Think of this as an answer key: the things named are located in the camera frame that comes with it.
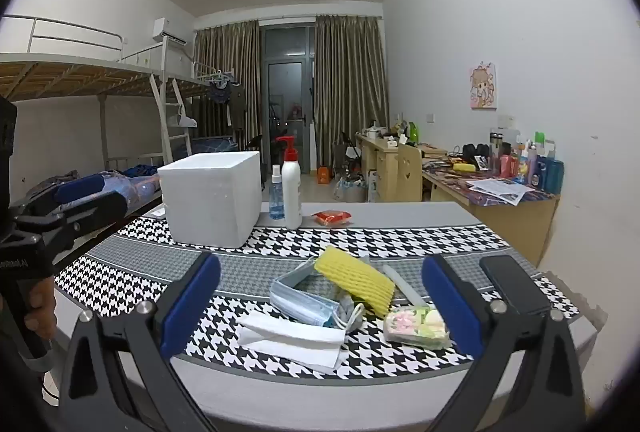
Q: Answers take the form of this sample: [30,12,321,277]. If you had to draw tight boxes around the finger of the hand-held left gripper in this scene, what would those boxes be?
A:
[12,174,107,217]
[15,191,129,263]

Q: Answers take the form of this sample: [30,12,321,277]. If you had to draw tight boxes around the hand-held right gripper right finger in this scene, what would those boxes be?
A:
[421,253,588,432]

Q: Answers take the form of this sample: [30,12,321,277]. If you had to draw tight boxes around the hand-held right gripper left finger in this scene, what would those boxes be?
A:
[60,253,223,432]

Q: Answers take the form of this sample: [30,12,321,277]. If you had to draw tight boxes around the white foam box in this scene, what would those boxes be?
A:
[157,151,263,249]

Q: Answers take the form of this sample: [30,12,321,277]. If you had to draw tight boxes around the yellow foam net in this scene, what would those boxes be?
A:
[313,246,396,319]

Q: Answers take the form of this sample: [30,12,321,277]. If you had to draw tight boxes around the blue face mask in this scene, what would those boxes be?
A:
[270,257,351,329]

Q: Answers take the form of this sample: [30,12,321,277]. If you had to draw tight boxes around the person's left hand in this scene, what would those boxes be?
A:
[24,279,58,340]

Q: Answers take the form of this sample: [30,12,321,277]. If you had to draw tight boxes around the floral plastic packet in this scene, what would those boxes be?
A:
[384,304,453,352]

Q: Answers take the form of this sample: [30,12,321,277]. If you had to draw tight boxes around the blue patterned quilt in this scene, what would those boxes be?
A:
[25,164,163,213]

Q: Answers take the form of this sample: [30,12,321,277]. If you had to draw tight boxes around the houndstooth tablecloth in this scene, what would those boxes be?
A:
[50,201,601,432]

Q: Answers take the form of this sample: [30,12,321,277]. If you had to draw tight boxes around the black smartphone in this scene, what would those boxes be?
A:
[479,254,553,317]

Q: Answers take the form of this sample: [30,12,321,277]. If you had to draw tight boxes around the white bunk bed ladder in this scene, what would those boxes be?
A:
[149,72,193,165]

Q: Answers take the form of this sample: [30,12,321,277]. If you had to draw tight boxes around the wooden desk with patterned cover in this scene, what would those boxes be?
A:
[422,152,561,263]

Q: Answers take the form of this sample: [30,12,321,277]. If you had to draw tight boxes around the white folded tissue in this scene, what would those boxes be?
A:
[235,312,351,375]

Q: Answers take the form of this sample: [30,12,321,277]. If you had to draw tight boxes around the white coat hanger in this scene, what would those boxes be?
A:
[167,104,198,129]

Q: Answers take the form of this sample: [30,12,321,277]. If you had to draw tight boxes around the printed paper sheets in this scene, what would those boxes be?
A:
[465,177,536,205]

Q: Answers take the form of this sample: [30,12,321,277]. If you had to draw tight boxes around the blue spray bottle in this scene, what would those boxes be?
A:
[268,164,287,220]

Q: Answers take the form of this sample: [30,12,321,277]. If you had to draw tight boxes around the wooden chair with smiley cutout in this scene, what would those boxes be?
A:
[397,143,426,203]

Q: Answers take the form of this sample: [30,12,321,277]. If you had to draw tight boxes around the red snack packet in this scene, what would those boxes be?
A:
[311,209,353,227]

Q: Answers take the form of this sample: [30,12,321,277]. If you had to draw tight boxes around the white pump bottle red cap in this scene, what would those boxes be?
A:
[276,135,304,230]

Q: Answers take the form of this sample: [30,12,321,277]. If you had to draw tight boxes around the wooden desk with drawers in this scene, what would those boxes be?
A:
[356,132,426,203]

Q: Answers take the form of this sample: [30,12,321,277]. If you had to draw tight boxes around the black headphones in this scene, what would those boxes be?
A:
[462,143,493,163]

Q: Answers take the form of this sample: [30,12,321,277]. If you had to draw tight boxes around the group of toiletry bottles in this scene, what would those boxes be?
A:
[487,129,566,195]

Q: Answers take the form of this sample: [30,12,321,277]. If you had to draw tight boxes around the hanging dark clothes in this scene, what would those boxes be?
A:
[209,79,246,133]

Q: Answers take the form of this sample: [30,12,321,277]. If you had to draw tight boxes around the white air conditioner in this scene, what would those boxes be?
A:
[152,16,188,45]

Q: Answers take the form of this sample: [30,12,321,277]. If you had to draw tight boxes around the black folding chair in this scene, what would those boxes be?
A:
[340,132,366,177]

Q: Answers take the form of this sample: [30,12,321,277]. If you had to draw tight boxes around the brown curtain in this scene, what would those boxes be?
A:
[194,20,262,143]
[314,14,390,173]

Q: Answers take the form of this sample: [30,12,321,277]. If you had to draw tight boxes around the glass balcony door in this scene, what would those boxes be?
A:
[261,24,317,173]

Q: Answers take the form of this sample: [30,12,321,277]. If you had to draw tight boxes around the cartoon wall poster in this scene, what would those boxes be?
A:
[469,62,498,110]

